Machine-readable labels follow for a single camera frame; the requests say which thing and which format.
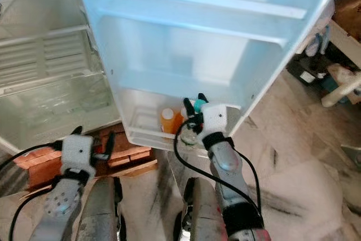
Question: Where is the white slatted crisper cover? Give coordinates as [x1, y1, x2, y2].
[0, 29, 99, 95]

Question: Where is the short white door shelf rail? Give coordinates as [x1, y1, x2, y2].
[96, 4, 288, 47]

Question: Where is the long black left arm cable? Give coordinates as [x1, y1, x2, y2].
[0, 142, 65, 173]

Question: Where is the short black right arm cable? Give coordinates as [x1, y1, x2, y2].
[232, 149, 263, 208]

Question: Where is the clear glass fridge shelf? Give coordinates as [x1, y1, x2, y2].
[0, 0, 91, 47]

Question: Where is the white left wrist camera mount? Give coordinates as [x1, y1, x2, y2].
[61, 134, 96, 177]

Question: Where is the black box with white label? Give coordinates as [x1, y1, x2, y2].
[287, 55, 325, 86]

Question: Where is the red brick fridge base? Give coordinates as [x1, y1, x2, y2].
[11, 124, 159, 191]

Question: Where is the clear crisper drawer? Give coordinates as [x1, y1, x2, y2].
[0, 75, 122, 151]

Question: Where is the grey robot right leg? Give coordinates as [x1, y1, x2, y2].
[175, 177, 232, 241]

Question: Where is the white fridge door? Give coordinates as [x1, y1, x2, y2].
[73, 0, 353, 157]

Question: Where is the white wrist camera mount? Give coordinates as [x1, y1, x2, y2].
[61, 134, 96, 177]
[200, 104, 229, 137]

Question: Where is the white door bottle bin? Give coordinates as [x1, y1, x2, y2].
[124, 89, 243, 157]

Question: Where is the short black arm cable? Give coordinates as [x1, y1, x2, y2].
[232, 149, 263, 208]
[8, 185, 60, 241]

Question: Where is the brown paper bag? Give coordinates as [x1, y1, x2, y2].
[332, 0, 361, 41]

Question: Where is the orange juice bottle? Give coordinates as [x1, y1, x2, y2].
[161, 108, 175, 135]
[174, 108, 190, 134]

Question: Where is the long black arm cable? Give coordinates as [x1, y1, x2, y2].
[172, 121, 263, 216]
[0, 142, 65, 173]

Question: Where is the grey robot leg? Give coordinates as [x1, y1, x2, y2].
[175, 177, 232, 241]
[76, 176, 125, 241]

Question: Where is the clear bottle with teal cap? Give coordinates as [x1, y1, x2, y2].
[180, 99, 209, 143]

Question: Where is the long black right arm cable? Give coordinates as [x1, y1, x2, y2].
[172, 121, 263, 216]

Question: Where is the short black left arm cable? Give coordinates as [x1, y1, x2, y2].
[8, 185, 60, 241]

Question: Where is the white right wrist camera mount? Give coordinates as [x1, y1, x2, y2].
[200, 104, 229, 137]

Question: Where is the grey robot left leg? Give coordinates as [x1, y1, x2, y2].
[76, 176, 125, 241]

